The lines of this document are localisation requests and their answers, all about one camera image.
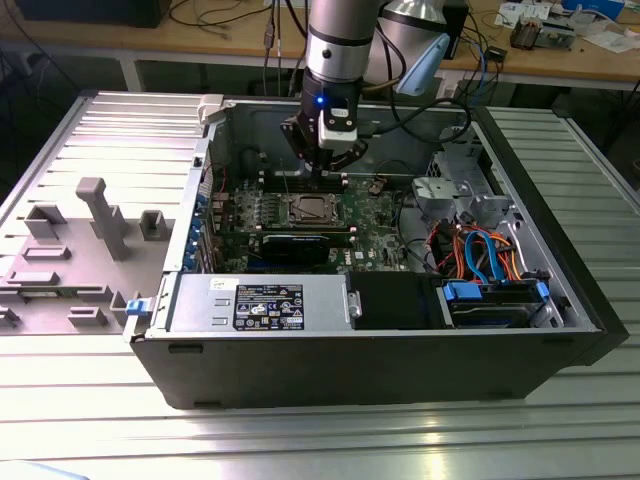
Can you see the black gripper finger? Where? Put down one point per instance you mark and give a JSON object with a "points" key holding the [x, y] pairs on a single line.
{"points": [[350, 156], [300, 140]]}

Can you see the silver CPU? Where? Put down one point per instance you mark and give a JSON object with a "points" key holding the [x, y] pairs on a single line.
{"points": [[311, 206]]}

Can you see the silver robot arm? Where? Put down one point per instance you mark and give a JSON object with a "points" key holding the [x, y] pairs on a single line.
{"points": [[340, 50]]}

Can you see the black RAM slot white clips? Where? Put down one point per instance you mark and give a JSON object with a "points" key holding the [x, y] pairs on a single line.
{"points": [[300, 174], [300, 183]]}

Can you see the blue expansion slot clip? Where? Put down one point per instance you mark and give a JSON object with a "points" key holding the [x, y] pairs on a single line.
{"points": [[189, 259], [195, 234], [201, 202]]}

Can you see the coin battery holder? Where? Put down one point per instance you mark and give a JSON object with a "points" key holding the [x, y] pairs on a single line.
{"points": [[376, 186]]}

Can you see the green motherboard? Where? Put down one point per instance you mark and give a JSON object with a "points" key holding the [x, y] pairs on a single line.
{"points": [[370, 235]]}

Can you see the pale grey case latch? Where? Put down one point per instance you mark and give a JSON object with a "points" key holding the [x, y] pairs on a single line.
{"points": [[210, 107]]}

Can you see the silver disk bay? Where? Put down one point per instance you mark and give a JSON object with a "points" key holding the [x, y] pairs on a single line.
{"points": [[440, 192]]}

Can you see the black graphics card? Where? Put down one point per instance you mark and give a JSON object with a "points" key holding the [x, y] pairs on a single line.
{"points": [[295, 248]]}

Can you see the white labelled box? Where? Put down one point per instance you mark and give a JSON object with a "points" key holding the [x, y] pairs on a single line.
{"points": [[447, 91]]}

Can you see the black upright box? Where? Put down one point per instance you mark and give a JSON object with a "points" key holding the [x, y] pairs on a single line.
{"points": [[456, 30]]}

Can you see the wooden desk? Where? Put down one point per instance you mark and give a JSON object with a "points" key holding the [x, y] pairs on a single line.
{"points": [[150, 37]]}

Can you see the hard disk blue carrier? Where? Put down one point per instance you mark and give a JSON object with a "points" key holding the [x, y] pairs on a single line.
{"points": [[462, 291]]}

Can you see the small black adapter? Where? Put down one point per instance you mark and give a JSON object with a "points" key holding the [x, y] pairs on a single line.
{"points": [[496, 52]]}

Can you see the silver power supply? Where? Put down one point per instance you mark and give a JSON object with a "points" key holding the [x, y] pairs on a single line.
{"points": [[200, 305]]}

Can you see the grey parts rack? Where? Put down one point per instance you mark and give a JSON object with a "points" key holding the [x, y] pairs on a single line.
{"points": [[107, 225]]}

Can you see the finned metal heatsink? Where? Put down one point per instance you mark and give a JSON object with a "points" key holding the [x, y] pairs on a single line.
{"points": [[524, 36]]}

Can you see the black PC case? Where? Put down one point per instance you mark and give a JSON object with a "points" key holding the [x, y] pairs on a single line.
{"points": [[350, 370]]}

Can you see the white paper sheets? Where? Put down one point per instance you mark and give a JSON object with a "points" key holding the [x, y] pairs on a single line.
{"points": [[515, 12]]}

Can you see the blue case clip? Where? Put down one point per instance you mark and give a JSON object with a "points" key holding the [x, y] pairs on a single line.
{"points": [[137, 306]]}

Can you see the black desktop computer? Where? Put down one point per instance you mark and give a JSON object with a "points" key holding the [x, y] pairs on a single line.
{"points": [[90, 12]]}

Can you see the grey metal device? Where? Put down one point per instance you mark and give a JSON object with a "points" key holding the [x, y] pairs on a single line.
{"points": [[557, 30]]}

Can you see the white paper sheet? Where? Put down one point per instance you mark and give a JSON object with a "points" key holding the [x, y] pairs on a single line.
{"points": [[612, 40]]}

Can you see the blue box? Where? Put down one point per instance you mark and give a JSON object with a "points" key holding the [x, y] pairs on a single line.
{"points": [[595, 4]]}

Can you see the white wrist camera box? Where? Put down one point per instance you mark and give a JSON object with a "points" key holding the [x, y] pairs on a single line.
{"points": [[337, 127]]}

